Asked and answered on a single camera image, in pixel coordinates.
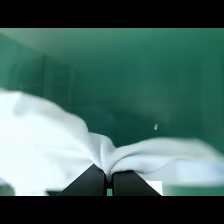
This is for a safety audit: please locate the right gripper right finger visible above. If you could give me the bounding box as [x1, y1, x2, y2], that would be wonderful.
[111, 170, 162, 197]

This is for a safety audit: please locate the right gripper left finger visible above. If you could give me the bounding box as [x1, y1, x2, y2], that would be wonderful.
[59, 163, 107, 197]

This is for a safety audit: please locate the white shirt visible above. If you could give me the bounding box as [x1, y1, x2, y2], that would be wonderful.
[0, 87, 224, 197]

